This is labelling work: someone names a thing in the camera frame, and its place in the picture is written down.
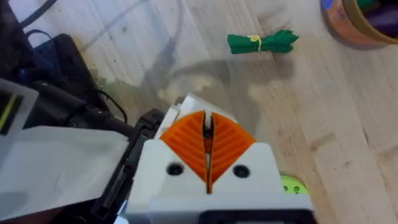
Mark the green disc with holes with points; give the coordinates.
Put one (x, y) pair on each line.
(293, 186)

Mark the bare white finger of the left gripper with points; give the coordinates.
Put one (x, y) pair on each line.
(189, 105)

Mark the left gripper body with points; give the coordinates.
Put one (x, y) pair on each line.
(140, 130)

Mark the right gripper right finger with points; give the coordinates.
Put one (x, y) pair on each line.
(242, 155)

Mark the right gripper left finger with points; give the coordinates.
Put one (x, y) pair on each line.
(174, 155)

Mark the green toy vegetable bundle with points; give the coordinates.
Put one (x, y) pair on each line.
(264, 43)

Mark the orange toy tub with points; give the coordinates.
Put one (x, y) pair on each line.
(360, 21)

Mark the left wrist flat plate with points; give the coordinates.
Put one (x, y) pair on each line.
(62, 168)

